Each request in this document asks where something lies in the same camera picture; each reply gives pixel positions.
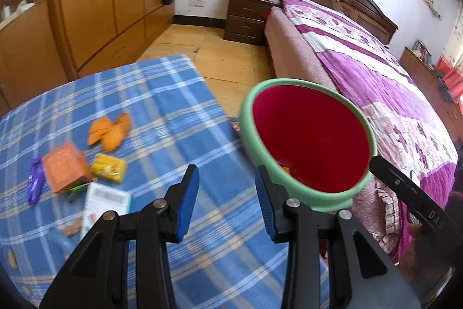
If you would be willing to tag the green wrapper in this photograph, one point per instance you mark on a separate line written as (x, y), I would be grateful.
(76, 192)

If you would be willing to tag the person's right hand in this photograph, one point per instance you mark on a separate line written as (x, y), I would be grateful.
(409, 259)

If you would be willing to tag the purple wrapper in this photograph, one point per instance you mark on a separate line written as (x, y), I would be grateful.
(35, 181)

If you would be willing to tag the large wooden wardrobe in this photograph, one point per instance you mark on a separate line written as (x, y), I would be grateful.
(46, 43)

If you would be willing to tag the bed with purple floral quilt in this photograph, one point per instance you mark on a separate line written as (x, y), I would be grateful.
(320, 45)

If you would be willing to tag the dark wooden nightstand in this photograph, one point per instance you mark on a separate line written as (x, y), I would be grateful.
(246, 20)

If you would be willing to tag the blue plaid tablecloth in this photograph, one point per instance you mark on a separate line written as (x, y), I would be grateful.
(226, 260)

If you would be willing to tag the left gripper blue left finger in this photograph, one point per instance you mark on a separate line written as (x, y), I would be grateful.
(181, 200)

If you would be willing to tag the red bucket with green rim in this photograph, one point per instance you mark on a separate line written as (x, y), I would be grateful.
(312, 140)

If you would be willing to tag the yellow foam fruit net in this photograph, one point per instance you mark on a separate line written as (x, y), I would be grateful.
(109, 168)

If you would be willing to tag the far side wooden nightstand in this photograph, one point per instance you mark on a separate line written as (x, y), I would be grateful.
(434, 91)

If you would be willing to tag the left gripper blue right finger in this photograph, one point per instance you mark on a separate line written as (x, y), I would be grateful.
(272, 198)

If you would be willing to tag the white teal medicine box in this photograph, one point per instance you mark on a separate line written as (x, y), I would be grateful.
(101, 198)

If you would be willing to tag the peanut shell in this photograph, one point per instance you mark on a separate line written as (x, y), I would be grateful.
(74, 228)

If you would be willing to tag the small orange cardboard box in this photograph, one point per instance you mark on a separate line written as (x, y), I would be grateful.
(66, 167)

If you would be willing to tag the orange foam fruit net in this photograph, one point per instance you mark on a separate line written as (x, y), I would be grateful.
(108, 133)

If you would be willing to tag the clear plastic bottle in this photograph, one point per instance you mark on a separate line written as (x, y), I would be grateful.
(62, 241)

